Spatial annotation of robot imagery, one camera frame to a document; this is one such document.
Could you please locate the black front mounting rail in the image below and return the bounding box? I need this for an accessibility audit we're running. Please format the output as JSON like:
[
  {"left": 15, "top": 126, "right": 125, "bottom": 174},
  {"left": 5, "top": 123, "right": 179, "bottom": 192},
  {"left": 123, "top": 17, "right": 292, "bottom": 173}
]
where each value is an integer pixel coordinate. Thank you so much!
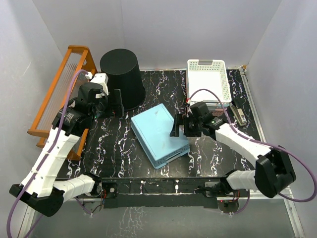
[{"left": 102, "top": 177, "right": 220, "bottom": 208}]

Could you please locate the pink perforated basket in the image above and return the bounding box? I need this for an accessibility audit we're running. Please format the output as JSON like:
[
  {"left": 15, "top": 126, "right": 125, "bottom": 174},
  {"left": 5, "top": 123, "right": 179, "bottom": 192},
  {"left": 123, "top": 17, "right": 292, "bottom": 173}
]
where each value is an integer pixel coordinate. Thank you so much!
[{"left": 211, "top": 109, "right": 228, "bottom": 117}]

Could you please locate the white perforated basket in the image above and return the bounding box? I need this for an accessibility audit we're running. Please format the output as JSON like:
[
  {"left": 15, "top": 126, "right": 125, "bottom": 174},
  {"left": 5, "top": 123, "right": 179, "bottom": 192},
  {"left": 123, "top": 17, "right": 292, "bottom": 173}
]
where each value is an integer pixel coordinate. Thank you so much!
[{"left": 186, "top": 59, "right": 232, "bottom": 104}]

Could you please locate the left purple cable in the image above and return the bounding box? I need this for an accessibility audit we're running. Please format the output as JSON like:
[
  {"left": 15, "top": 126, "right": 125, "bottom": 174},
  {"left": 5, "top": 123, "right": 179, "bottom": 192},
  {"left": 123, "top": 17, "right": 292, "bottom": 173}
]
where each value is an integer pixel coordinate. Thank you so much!
[{"left": 6, "top": 69, "right": 94, "bottom": 238}]

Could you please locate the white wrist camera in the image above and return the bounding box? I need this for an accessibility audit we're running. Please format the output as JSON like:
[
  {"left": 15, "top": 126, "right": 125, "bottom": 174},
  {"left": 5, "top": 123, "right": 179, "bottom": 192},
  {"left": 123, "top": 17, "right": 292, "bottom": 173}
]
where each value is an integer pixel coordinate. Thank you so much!
[
  {"left": 186, "top": 99, "right": 193, "bottom": 118},
  {"left": 85, "top": 72, "right": 108, "bottom": 95}
]

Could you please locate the purple cable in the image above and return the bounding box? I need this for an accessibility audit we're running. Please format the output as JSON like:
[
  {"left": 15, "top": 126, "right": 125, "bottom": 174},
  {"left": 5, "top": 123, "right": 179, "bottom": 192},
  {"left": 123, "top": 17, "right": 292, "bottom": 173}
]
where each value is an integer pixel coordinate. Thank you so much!
[
  {"left": 187, "top": 88, "right": 317, "bottom": 215},
  {"left": 6, "top": 69, "right": 94, "bottom": 238}
]

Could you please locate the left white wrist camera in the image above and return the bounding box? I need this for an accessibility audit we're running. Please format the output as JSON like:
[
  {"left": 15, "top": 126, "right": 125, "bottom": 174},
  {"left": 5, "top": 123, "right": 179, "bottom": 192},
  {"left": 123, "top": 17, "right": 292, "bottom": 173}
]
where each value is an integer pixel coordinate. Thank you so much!
[{"left": 85, "top": 72, "right": 108, "bottom": 95}]

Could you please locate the black stapler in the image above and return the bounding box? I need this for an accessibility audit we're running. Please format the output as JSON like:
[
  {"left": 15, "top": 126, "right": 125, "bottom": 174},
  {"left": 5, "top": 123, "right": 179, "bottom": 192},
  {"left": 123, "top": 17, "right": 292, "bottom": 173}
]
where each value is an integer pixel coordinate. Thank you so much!
[{"left": 229, "top": 100, "right": 247, "bottom": 126}]

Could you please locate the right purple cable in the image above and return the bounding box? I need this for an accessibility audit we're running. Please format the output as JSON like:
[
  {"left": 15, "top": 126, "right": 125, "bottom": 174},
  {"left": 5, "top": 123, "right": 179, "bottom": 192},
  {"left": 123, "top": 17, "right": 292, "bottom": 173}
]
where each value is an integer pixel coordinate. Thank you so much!
[{"left": 187, "top": 88, "right": 317, "bottom": 215}]

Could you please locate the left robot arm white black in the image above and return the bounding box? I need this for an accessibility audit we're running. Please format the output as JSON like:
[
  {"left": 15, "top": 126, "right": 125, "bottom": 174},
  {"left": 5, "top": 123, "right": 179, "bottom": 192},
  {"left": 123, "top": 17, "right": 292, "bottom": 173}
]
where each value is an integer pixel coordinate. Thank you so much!
[{"left": 9, "top": 82, "right": 124, "bottom": 217}]

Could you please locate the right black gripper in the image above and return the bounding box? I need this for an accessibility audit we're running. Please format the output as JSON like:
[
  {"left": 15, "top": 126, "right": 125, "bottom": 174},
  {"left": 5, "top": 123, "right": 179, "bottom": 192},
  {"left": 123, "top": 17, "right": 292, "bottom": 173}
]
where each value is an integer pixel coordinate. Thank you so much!
[{"left": 170, "top": 115, "right": 202, "bottom": 138}]

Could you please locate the large black plastic bucket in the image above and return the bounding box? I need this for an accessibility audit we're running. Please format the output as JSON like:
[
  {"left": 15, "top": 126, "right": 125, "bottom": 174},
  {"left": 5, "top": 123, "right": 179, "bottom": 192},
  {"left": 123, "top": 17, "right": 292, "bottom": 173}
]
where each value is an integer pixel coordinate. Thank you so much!
[{"left": 100, "top": 49, "right": 146, "bottom": 111}]

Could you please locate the light blue perforated basket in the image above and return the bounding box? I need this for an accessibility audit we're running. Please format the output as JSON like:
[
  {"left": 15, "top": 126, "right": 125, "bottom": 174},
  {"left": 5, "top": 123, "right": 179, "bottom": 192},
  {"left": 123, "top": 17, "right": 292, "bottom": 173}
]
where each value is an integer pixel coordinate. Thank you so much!
[{"left": 131, "top": 104, "right": 190, "bottom": 169}]

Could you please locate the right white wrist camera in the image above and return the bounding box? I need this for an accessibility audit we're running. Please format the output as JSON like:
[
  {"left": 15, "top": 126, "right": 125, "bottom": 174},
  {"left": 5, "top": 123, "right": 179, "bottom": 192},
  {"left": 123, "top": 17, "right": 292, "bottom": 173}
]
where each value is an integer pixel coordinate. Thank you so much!
[{"left": 186, "top": 99, "right": 193, "bottom": 118}]

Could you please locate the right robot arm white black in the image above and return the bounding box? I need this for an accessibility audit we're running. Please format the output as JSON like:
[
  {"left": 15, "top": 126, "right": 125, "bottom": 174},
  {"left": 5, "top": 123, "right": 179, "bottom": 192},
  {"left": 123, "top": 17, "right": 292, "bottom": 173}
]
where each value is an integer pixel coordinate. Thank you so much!
[{"left": 170, "top": 102, "right": 296, "bottom": 198}]

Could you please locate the orange wooden rack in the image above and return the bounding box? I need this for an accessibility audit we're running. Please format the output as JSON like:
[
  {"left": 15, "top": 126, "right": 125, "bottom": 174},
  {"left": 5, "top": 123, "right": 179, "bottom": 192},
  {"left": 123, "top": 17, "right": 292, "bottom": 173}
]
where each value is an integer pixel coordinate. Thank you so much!
[{"left": 27, "top": 45, "right": 97, "bottom": 148}]

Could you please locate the dark blue perforated basket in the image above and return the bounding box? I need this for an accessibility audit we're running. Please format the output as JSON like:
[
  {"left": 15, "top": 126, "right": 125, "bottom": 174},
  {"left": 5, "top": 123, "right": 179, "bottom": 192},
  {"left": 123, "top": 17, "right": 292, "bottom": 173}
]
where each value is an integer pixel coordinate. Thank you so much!
[{"left": 208, "top": 105, "right": 229, "bottom": 112}]

